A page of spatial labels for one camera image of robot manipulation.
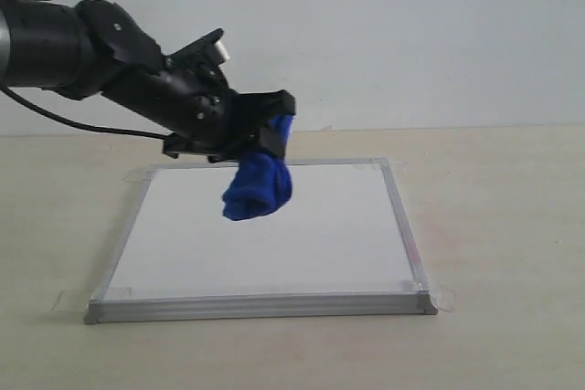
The blue microfiber cloth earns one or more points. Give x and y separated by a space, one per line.
260 187

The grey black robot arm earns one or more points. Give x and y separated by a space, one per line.
96 48

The aluminium framed whiteboard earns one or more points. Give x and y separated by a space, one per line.
342 246

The clear tape front right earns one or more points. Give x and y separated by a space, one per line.
443 299

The clear tape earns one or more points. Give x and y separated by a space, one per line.
380 162
443 299
140 175

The clear tape back right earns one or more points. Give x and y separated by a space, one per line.
380 162

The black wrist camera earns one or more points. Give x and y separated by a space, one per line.
208 50

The clear tape back left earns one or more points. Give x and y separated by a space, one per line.
140 175

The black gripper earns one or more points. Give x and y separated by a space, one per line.
202 118

